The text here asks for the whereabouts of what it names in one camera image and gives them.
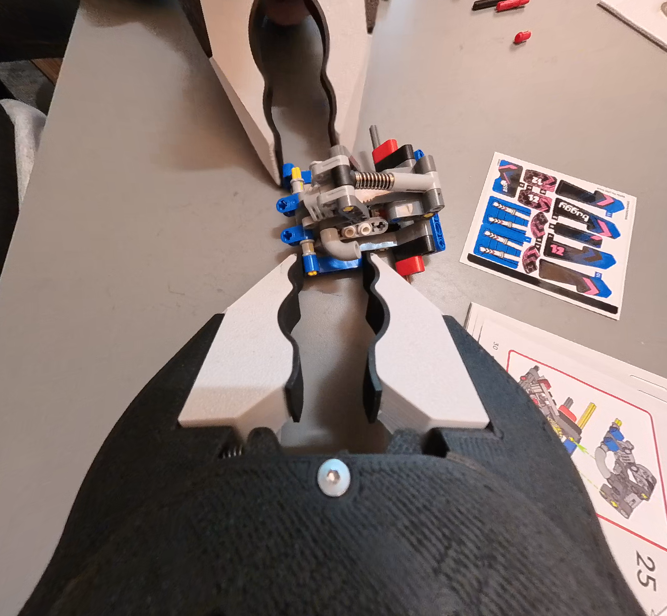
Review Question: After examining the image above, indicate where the grey blue brick vehicle assembly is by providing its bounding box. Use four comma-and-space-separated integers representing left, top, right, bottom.
275, 125, 447, 284

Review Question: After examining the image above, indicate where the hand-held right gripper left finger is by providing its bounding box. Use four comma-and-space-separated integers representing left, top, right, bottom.
177, 255, 305, 444

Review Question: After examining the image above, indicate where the blue pink sticker sheet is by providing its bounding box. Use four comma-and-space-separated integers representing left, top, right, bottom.
460, 151, 638, 321

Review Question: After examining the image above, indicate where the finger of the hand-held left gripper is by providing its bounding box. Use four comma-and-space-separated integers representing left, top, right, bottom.
298, 0, 373, 152
188, 0, 286, 189

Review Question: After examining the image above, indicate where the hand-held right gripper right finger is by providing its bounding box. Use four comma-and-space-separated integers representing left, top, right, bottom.
363, 253, 489, 437

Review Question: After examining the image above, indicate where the white foam board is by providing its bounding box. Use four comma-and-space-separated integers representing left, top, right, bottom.
598, 0, 667, 52

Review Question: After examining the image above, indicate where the white instruction booklet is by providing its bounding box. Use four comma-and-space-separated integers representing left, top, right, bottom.
463, 302, 667, 616

